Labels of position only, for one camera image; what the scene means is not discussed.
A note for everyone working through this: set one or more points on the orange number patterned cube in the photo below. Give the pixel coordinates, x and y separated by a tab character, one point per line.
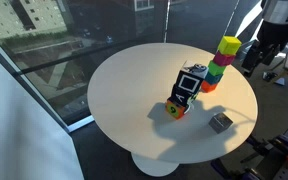
174	110

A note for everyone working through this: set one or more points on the magenta block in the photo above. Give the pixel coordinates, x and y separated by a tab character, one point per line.
224	59

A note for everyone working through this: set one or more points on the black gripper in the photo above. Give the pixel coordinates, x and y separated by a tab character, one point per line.
277	35

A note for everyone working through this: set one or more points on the blue block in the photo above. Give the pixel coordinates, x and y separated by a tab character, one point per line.
213	78

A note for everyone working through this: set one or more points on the grey flat floor piece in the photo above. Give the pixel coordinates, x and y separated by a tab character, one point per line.
280	81

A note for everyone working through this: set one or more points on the yellow block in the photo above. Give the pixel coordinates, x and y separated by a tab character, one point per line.
229	45

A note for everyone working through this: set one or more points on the round white table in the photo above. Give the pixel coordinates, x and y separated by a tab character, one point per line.
34	86

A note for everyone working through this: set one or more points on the grey block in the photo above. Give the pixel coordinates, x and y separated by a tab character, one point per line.
220	122

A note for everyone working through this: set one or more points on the white table pedestal base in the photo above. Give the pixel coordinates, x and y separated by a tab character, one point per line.
152	166

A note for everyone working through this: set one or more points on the black white patterned cube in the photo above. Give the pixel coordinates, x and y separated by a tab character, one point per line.
190	81

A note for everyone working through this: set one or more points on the small dark floor object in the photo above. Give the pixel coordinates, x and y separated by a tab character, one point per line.
269	76

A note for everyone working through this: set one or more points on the orange block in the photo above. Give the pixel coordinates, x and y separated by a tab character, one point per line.
208	87

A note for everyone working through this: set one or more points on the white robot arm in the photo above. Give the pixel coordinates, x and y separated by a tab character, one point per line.
280	10

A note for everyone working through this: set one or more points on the green block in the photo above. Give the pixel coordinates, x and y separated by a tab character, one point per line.
216	68

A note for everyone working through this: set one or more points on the black letter patterned cube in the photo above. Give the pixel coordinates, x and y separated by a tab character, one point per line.
180	97

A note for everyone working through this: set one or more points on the black blue clamp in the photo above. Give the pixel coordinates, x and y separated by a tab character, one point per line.
237	171

